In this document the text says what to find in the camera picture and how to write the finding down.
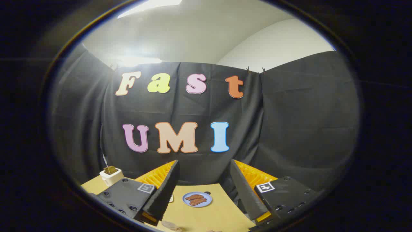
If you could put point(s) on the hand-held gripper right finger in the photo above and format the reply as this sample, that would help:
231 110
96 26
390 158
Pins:
246 193

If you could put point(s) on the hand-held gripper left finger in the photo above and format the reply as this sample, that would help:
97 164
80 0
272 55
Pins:
164 193

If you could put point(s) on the round brown printed coaster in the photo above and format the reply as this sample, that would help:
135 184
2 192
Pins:
170 225

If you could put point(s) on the brown meat slice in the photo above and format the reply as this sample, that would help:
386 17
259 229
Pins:
198 202
194 197

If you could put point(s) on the small blue plate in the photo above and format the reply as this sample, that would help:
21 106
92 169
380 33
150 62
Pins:
206 203

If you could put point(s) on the light wooden table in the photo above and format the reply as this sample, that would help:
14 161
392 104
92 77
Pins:
209 217

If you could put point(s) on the white toaster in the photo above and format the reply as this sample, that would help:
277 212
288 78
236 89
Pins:
112 178

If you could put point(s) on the brown toast slice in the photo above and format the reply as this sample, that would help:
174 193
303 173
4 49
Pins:
110 169

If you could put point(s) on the black backdrop cloth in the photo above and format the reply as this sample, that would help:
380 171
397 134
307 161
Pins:
289 129

